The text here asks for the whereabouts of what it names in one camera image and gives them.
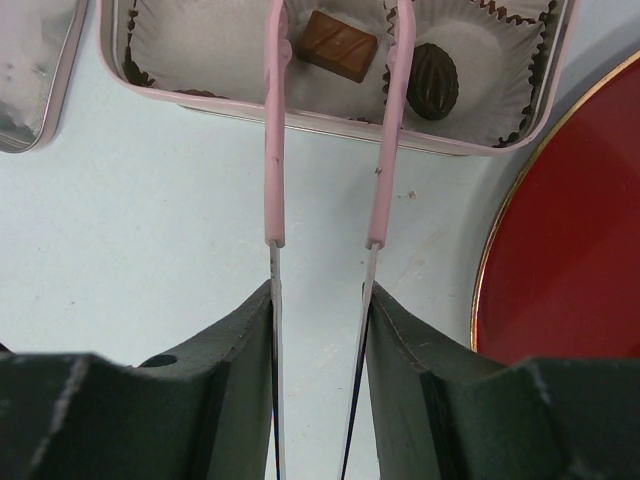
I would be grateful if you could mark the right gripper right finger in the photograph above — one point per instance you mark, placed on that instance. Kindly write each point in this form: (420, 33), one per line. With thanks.
(442, 411)

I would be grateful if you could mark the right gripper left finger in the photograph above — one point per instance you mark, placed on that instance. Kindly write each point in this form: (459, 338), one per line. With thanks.
(200, 410)

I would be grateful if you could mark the red round plate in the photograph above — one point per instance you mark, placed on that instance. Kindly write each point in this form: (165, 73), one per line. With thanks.
(559, 273)

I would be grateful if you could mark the dark oval chocolate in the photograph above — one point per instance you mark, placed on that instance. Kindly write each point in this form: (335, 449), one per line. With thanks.
(433, 87)

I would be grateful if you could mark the pink chocolate tin box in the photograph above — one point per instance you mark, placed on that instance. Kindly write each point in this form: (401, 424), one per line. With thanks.
(483, 79)

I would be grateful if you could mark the pink metal tongs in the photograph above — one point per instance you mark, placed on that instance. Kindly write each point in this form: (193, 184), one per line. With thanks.
(277, 55)

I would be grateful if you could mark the brown rectangular chocolate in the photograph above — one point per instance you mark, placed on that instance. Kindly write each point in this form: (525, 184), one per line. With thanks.
(337, 47)

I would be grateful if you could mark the silver tin lid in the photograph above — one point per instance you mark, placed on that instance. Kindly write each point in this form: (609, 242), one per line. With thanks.
(39, 41)

